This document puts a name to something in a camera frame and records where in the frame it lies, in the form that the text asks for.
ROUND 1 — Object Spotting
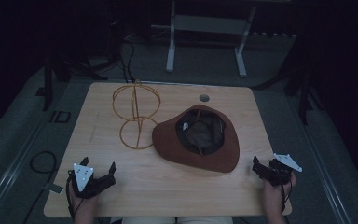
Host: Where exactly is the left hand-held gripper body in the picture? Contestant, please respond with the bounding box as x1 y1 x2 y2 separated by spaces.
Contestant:
67 161 117 200

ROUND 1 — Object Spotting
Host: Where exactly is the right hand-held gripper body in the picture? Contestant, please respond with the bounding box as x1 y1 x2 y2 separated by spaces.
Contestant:
252 152 304 188

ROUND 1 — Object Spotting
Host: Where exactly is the brown brimmed hat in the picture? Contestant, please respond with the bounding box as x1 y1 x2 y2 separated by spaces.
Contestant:
151 104 241 174

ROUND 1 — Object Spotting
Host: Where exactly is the gold wire hat stand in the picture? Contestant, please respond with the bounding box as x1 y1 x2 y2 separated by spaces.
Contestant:
111 78 162 150

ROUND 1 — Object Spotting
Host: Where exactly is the person's right hand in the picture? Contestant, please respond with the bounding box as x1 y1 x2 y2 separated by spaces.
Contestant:
262 172 297 214

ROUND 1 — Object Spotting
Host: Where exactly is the person's left hand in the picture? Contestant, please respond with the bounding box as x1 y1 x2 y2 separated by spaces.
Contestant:
68 181 103 217

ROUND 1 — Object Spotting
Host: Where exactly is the grey tape patch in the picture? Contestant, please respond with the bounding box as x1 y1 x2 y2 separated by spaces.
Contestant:
42 182 65 195

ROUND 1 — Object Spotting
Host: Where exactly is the black tripod stand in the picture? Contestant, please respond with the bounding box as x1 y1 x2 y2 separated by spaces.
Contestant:
41 46 123 112
255 34 324 126

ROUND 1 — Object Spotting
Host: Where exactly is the right hand-held gripper cable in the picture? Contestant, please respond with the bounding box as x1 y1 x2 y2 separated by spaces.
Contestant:
279 178 294 215

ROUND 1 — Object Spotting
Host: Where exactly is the hand-held gripper cable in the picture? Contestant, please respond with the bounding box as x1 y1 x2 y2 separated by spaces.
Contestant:
65 178 85 220
279 178 294 215

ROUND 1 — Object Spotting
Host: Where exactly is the left hand-held gripper cable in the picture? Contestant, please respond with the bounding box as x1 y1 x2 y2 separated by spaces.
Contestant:
65 178 85 220

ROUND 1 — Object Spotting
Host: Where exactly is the black looped floor cable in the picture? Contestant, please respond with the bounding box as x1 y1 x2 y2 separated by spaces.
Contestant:
21 150 58 224

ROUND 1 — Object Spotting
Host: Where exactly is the white metal desk frame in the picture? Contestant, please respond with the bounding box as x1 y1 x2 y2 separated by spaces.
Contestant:
150 0 293 78

